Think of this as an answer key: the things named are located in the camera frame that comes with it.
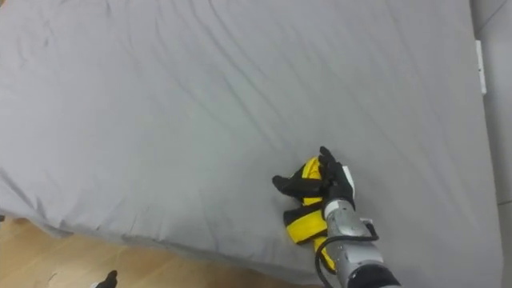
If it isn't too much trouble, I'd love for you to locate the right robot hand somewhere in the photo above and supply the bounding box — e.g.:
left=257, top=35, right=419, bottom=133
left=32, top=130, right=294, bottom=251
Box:
left=272, top=146, right=356, bottom=210

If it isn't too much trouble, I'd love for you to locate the yellow and black soft toy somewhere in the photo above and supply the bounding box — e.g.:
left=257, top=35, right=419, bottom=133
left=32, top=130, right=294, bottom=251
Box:
left=282, top=156, right=337, bottom=274

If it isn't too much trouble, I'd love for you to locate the grey bed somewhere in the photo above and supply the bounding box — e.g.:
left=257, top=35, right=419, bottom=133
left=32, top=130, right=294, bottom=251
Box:
left=0, top=0, right=504, bottom=288

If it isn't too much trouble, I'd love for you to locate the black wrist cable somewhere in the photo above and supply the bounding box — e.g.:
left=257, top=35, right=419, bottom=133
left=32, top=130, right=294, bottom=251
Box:
left=314, top=222, right=380, bottom=288

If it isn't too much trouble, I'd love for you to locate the white wall socket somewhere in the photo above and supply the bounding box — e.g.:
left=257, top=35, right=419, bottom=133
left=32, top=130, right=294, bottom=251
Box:
left=474, top=39, right=488, bottom=96

